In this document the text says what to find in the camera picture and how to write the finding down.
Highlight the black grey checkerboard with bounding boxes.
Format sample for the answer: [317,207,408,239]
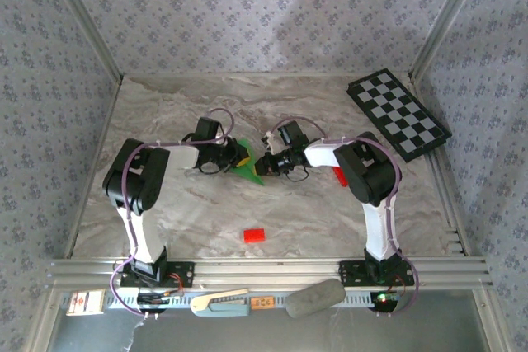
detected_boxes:
[345,68,453,163]

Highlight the beige wooden spatula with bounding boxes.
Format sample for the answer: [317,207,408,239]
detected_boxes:
[190,288,250,312]

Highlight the small orange tag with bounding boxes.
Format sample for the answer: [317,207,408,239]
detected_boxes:
[250,295,276,311]

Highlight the grey oblong stone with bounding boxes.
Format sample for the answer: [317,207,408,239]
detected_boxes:
[285,278,347,320]

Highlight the blue-grey plastic holder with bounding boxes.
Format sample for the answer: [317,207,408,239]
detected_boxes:
[193,301,252,318]

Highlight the black controller board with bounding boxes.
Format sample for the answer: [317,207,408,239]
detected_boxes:
[136,292,171,307]

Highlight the circuit board with LED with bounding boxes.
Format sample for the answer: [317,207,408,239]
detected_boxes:
[370,290,400,312]

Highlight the white red label card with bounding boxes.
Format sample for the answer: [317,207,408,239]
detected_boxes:
[65,289,105,317]

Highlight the long aluminium base rail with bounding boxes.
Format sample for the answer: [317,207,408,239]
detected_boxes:
[45,256,494,290]

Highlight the grey slotted cable duct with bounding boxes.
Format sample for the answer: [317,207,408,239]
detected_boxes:
[59,290,399,311]

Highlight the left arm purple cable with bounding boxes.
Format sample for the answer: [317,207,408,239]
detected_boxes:
[109,107,236,320]

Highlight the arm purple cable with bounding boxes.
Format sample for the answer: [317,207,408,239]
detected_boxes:
[271,116,421,319]
[109,107,236,320]

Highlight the aluminium side rail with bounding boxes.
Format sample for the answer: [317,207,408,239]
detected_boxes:
[427,149,467,256]

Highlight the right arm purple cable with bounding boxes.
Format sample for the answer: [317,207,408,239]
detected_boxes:
[271,116,421,319]

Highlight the slanted aluminium frame post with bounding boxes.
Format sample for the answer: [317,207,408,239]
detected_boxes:
[40,0,125,81]
[410,0,492,81]

